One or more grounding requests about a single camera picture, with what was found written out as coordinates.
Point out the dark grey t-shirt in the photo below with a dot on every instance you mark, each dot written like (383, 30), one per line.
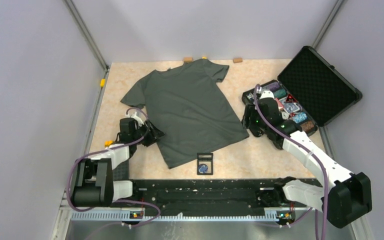
(187, 105)

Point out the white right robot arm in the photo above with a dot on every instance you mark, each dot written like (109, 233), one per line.
(343, 196)

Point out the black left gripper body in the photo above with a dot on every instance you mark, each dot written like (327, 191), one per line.
(140, 132)

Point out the tan wooden block right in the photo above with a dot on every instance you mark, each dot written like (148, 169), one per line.
(237, 60)

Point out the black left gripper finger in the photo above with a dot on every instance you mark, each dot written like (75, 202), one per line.
(150, 139)
(154, 133)

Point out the tan wooden block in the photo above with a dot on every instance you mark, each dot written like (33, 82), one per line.
(237, 60)
(188, 59)

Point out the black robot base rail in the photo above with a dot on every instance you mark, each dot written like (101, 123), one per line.
(210, 197)

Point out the black square brooch stand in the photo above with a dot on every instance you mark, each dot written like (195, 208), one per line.
(206, 158)

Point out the black perforated block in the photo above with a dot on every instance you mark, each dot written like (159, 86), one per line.
(122, 171)

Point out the yellow wall bracket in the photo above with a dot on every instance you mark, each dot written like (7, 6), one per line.
(102, 82)

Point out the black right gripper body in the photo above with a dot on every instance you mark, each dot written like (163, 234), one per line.
(252, 120)

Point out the tan wooden block left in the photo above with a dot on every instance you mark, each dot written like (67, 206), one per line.
(188, 59)

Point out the black poker chip case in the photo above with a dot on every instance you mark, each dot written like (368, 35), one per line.
(309, 91)

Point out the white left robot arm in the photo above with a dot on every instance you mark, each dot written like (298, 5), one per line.
(92, 182)

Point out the blue round brooch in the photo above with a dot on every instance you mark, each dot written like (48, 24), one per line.
(202, 169)

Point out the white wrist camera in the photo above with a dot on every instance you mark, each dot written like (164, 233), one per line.
(265, 93)
(136, 115)

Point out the white slotted cable duct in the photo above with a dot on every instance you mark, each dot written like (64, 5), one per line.
(271, 215)

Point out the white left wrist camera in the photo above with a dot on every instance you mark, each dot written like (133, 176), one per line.
(136, 115)

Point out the yellow triangular wedge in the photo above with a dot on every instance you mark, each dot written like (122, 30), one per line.
(108, 143)

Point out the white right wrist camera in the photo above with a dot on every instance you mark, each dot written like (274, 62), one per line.
(265, 93)

